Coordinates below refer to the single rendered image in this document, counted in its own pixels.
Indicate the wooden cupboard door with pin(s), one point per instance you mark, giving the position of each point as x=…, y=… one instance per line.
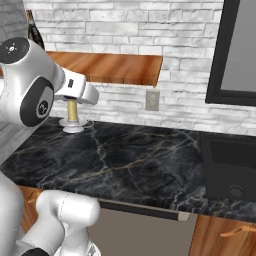
x=28, y=213
x=216, y=245

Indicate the yellow candle in white holder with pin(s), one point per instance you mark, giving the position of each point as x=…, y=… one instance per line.
x=73, y=111

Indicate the black sink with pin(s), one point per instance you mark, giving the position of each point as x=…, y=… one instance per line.
x=230, y=166

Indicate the black framed window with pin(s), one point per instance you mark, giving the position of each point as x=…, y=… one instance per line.
x=216, y=66

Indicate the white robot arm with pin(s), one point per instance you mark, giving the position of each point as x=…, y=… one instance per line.
x=31, y=83

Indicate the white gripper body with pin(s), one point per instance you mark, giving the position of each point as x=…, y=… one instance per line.
x=89, y=96

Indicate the grey wall socket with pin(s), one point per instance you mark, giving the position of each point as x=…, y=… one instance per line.
x=152, y=100

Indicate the dark wine bottle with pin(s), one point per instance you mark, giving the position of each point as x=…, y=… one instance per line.
x=35, y=35

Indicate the wooden wall shelf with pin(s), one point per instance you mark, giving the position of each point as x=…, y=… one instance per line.
x=110, y=65

